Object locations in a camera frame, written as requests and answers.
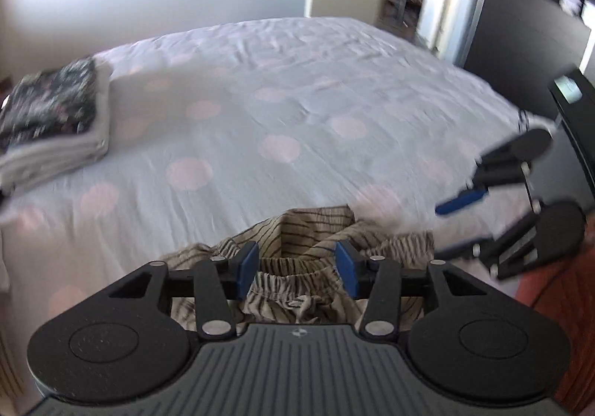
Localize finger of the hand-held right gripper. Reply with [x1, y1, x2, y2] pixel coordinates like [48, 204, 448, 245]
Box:
[435, 141, 531, 217]
[434, 210, 541, 280]

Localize beige striped pants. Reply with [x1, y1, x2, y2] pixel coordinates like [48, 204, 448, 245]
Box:
[160, 204, 435, 335]

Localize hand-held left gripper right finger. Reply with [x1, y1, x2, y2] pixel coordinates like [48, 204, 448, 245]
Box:
[335, 240, 485, 337]

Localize dark floral folded garment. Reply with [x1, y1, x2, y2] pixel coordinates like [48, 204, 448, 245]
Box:
[0, 57, 100, 151]

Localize black furniture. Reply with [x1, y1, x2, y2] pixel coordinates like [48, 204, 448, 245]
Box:
[549, 67, 595, 196]

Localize white folded cloth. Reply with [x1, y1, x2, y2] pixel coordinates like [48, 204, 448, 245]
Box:
[0, 60, 115, 193]

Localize polka-dot bed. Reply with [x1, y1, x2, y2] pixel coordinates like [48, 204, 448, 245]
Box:
[0, 16, 559, 352]

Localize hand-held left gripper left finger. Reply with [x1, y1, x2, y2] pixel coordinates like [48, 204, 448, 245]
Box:
[109, 241, 260, 339]

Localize dark wardrobe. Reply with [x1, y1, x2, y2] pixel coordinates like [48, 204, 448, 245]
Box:
[465, 0, 595, 119]

